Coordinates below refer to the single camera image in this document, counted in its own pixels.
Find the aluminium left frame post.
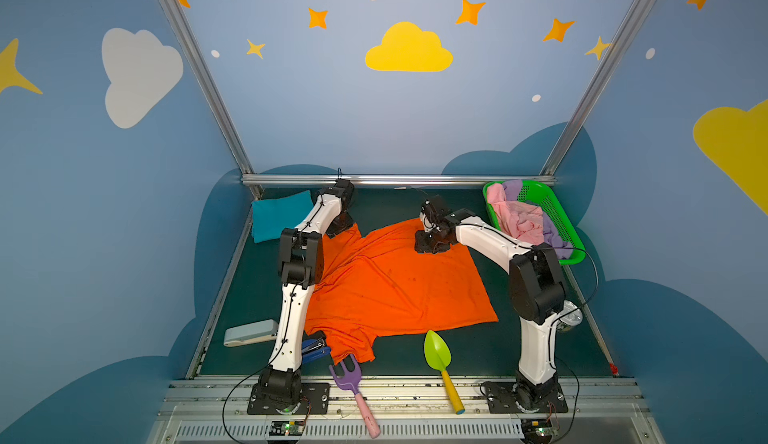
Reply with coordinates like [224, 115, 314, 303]
[158, 0, 253, 178]

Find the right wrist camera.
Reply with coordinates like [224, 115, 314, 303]
[419, 200, 434, 232]

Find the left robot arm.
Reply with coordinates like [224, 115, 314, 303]
[254, 178, 354, 413]

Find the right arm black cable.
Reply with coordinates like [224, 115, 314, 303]
[548, 245, 601, 439]

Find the aluminium frame post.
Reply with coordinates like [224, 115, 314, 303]
[158, 0, 253, 178]
[539, 0, 656, 182]

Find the green toy shovel yellow handle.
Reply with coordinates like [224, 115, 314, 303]
[424, 330, 465, 415]

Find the blue stapler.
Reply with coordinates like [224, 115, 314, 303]
[301, 337, 331, 363]

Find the left green circuit board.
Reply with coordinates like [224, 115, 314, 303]
[269, 421, 305, 438]

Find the right green circuit board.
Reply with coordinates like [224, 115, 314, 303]
[520, 420, 555, 444]

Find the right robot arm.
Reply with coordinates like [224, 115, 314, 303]
[415, 196, 566, 413]

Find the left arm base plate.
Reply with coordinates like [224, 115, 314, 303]
[246, 382, 331, 416]

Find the purple toy rake pink handle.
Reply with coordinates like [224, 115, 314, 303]
[329, 354, 381, 439]

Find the pink t shirt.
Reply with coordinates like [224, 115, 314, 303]
[485, 180, 544, 244]

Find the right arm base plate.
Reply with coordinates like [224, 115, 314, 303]
[480, 380, 569, 414]

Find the aluminium right frame post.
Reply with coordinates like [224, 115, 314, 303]
[539, 0, 656, 182]

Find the orange t shirt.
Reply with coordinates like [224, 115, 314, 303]
[304, 218, 498, 363]

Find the green plastic basket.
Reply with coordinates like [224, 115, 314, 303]
[483, 180, 586, 265]

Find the aluminium back frame rail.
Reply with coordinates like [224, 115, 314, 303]
[241, 173, 556, 188]

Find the green circuit board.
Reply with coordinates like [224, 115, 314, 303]
[269, 421, 305, 438]
[520, 420, 555, 444]

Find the grey stapler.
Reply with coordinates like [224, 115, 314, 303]
[223, 319, 279, 348]

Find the front aluminium mounting rail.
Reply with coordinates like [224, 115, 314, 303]
[148, 376, 664, 443]

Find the folded teal t shirt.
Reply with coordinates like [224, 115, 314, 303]
[251, 190, 314, 243]

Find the purple t shirt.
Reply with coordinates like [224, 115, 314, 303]
[518, 180, 576, 260]

